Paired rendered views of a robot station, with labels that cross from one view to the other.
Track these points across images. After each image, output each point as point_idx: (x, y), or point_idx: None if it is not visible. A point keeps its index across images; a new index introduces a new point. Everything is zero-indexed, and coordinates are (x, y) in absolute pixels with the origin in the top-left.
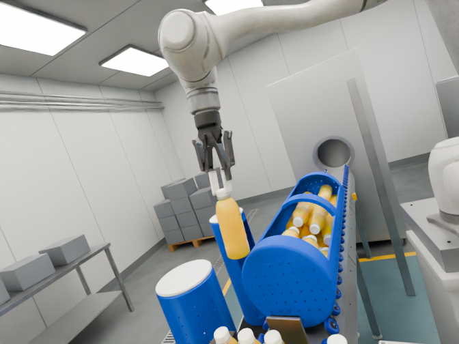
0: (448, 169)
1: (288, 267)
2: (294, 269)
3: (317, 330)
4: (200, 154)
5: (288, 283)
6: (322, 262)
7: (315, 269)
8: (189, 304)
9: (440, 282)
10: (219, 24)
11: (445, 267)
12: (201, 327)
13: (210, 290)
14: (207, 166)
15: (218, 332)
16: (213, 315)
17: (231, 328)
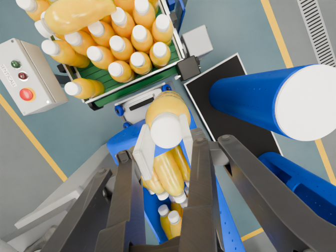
0: None
1: (134, 132)
2: (130, 133)
3: None
4: (249, 185)
5: (141, 126)
6: (109, 151)
7: (111, 141)
8: (270, 85)
9: (80, 190)
10: None
11: (72, 200)
12: (253, 88)
13: (264, 112)
14: (196, 151)
15: (161, 48)
16: (250, 102)
17: (240, 113)
